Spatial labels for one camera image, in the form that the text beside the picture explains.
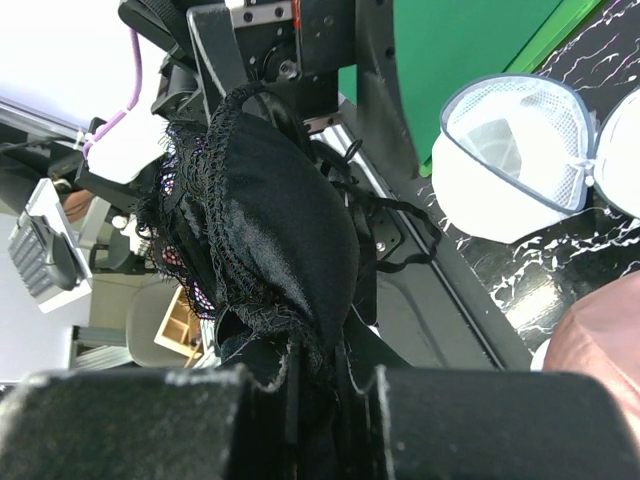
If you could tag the green binder folder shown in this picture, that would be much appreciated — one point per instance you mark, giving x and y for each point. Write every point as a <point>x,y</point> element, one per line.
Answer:
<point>445,44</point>

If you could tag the grey keyboard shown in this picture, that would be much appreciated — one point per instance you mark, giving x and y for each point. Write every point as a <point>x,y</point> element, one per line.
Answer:
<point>46,254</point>

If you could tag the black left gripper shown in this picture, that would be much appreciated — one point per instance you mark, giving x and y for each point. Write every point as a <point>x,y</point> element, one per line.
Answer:
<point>296,48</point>

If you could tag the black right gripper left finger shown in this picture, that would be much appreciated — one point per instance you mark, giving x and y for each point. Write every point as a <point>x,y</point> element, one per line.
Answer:
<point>214,423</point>

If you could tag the white mesh laundry bag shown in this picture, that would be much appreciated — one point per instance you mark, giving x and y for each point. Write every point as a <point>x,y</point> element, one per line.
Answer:
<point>517,153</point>

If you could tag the black lace bra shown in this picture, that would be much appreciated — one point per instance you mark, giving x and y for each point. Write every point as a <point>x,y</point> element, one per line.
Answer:
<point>264,228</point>

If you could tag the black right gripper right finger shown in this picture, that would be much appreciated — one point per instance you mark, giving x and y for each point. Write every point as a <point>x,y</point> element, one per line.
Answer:
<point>411,423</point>

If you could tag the pink satin bra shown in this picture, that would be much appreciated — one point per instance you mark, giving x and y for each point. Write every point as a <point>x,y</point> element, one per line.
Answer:
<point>599,336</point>

